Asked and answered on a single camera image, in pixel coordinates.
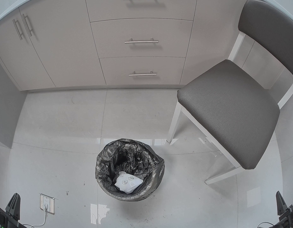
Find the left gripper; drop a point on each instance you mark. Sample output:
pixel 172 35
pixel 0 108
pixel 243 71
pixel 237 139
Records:
pixel 6 222

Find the black plastic bag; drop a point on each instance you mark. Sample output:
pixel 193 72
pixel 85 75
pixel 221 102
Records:
pixel 108 158

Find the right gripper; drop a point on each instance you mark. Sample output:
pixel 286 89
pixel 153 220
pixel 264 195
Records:
pixel 291 217

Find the white printed wrapper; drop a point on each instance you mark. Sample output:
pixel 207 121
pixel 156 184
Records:
pixel 128 183

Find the grey chair with white legs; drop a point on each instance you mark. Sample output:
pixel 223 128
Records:
pixel 227 98

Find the beige cabinet with drawers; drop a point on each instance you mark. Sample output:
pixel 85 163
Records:
pixel 146 8

